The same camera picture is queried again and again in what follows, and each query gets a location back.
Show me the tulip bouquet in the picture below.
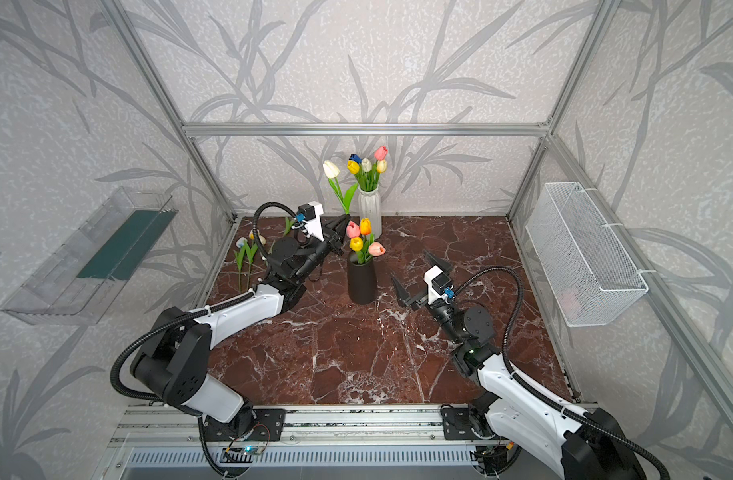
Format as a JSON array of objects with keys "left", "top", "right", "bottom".
[{"left": 346, "top": 218, "right": 386, "bottom": 265}]

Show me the white ribbed ceramic vase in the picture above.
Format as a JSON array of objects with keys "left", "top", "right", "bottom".
[{"left": 358, "top": 188, "right": 382, "bottom": 239}]

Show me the bright yellow tulip flower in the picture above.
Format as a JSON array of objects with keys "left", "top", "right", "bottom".
[{"left": 348, "top": 160, "right": 366, "bottom": 191}]

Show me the pink tulip flower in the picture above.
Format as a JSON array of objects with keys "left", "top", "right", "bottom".
[{"left": 370, "top": 146, "right": 388, "bottom": 190}]

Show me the black cylindrical vase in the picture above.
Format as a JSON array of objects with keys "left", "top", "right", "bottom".
[{"left": 348, "top": 252, "right": 377, "bottom": 305}]

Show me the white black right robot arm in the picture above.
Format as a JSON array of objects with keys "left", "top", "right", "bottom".
[{"left": 392, "top": 253, "right": 646, "bottom": 479}]

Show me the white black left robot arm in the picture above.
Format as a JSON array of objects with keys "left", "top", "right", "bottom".
[{"left": 110, "top": 214, "right": 350, "bottom": 435}]

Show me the white orange tulip flower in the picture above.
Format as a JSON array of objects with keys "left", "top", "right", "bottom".
[{"left": 248, "top": 231, "right": 266, "bottom": 248}]

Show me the light blue tulip flower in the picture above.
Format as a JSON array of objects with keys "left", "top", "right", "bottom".
[{"left": 234, "top": 234, "right": 258, "bottom": 291}]

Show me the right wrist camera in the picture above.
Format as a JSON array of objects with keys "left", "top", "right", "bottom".
[{"left": 423, "top": 266, "right": 455, "bottom": 305}]

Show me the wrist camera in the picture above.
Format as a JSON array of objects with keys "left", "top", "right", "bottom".
[
  {"left": 423, "top": 266, "right": 455, "bottom": 305},
  {"left": 292, "top": 201, "right": 324, "bottom": 241}
]

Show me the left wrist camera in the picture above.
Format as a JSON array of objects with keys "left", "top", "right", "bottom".
[{"left": 292, "top": 201, "right": 324, "bottom": 241}]

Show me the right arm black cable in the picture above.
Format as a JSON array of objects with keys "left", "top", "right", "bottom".
[{"left": 449, "top": 265, "right": 672, "bottom": 480}]

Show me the white wire mesh basket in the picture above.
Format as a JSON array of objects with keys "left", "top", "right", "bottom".
[{"left": 526, "top": 182, "right": 648, "bottom": 327}]

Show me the clear plastic wall tray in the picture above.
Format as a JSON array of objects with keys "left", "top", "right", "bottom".
[{"left": 0, "top": 187, "right": 178, "bottom": 326}]

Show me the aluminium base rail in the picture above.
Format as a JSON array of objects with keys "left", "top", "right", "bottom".
[{"left": 107, "top": 403, "right": 613, "bottom": 448}]

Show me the aluminium frame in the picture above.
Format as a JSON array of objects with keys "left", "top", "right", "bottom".
[{"left": 102, "top": 1, "right": 733, "bottom": 432}]

